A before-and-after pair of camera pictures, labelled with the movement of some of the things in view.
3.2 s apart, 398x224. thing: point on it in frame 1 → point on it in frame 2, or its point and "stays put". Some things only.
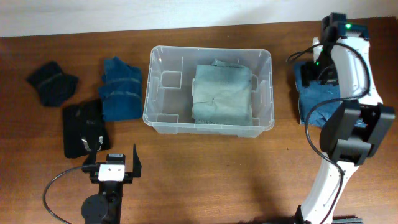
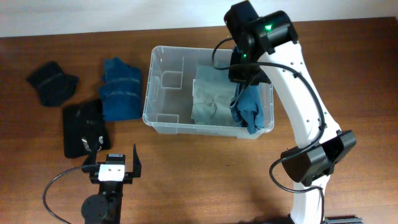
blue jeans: x=316 y=99 → x=246 y=107
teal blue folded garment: x=120 y=91 stays put
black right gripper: x=307 y=74 → x=236 y=76
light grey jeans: x=222 y=94 stays put
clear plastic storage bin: x=167 y=104 stays put
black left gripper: x=129 y=176 stays put
